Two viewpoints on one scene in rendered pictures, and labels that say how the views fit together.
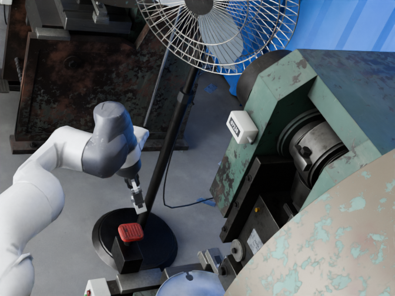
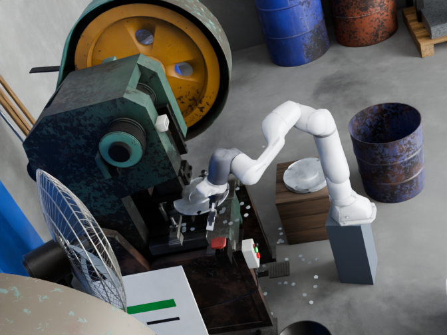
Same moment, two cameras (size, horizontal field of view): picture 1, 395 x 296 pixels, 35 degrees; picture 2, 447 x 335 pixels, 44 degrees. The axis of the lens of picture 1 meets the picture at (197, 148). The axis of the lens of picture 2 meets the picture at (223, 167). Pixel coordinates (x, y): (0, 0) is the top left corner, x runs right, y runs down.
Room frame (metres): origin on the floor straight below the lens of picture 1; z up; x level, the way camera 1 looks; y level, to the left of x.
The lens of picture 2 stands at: (2.31, 1.64, 2.41)
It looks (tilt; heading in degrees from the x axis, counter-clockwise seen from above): 35 degrees down; 232
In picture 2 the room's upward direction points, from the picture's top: 21 degrees counter-clockwise
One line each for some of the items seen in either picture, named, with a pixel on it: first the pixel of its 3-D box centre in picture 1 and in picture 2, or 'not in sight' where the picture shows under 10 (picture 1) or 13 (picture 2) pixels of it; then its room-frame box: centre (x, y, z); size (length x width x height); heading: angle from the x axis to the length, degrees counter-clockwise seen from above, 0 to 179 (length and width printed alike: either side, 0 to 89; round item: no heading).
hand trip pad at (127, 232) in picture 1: (129, 238); (220, 247); (1.27, 0.09, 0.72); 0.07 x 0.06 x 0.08; 126
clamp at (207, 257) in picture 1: (221, 265); (174, 226); (1.27, -0.19, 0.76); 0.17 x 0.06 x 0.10; 36
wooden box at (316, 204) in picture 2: not in sight; (314, 198); (0.37, -0.09, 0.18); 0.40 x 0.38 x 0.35; 123
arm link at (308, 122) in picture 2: not in sight; (318, 121); (0.70, 0.35, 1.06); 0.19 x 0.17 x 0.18; 166
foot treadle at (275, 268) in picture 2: not in sight; (239, 278); (1.06, -0.18, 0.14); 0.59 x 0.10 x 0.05; 126
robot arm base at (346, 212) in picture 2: not in sight; (351, 203); (0.63, 0.37, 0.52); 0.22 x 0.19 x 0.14; 110
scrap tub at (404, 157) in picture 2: not in sight; (389, 153); (-0.09, 0.19, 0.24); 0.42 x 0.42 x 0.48
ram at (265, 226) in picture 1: (268, 251); (166, 158); (1.11, -0.25, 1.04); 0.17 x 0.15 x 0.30; 126
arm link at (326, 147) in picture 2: not in sight; (332, 155); (0.67, 0.36, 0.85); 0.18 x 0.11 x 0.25; 45
